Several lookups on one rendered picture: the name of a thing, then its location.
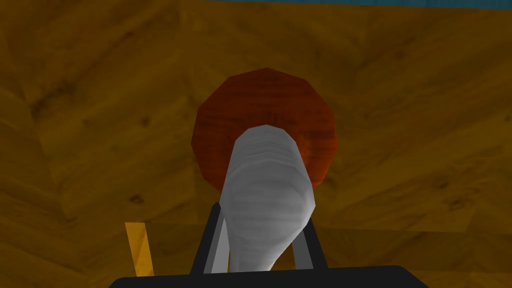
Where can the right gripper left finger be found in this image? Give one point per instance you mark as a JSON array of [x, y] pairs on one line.
[[208, 248]]

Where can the grey and red door knob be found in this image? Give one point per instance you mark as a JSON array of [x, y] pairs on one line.
[[264, 160]]

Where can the yellow-brown wooden door leaf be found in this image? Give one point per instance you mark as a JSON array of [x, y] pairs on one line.
[[80, 120]]

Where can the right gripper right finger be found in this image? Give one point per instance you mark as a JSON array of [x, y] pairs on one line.
[[310, 252]]

